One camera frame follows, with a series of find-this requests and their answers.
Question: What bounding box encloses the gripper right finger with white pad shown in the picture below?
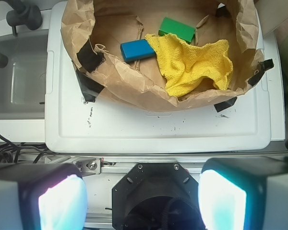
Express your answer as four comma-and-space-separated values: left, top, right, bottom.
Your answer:
198, 157, 288, 230

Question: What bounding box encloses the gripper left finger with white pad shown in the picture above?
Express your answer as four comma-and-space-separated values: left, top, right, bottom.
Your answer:
0, 163, 88, 230

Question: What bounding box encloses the blue rectangular block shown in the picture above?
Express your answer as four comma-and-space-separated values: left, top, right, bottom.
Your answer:
120, 39, 156, 62

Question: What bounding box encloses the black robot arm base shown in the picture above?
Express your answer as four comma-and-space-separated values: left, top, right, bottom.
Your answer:
112, 162, 206, 230

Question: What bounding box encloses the green rectangular block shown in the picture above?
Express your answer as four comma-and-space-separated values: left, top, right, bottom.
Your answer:
158, 17, 196, 43

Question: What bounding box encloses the black tape piece lower right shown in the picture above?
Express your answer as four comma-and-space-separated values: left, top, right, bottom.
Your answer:
214, 97, 237, 113

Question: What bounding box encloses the black tape piece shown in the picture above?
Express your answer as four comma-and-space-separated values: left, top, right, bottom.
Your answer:
214, 97, 237, 113
76, 40, 105, 103
247, 59, 274, 87

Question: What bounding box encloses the white plastic tray lid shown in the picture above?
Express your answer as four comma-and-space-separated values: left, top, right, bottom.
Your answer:
45, 1, 271, 154

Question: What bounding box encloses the black tape piece left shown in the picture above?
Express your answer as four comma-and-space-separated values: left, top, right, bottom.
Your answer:
76, 40, 105, 103

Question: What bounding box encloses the yellow microfiber cloth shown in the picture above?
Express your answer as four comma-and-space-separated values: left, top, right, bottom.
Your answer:
145, 34, 234, 97

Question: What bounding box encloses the crumpled brown paper bag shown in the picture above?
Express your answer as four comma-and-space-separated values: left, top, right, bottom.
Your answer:
61, 0, 264, 112

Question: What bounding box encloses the black toy faucet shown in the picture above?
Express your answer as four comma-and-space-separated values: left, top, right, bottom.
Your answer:
0, 0, 43, 69

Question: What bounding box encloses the aluminium frame rail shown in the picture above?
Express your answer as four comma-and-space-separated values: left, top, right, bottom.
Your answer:
44, 155, 208, 173

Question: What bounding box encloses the black cable bundle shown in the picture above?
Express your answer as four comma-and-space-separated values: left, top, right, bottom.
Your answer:
0, 126, 50, 165

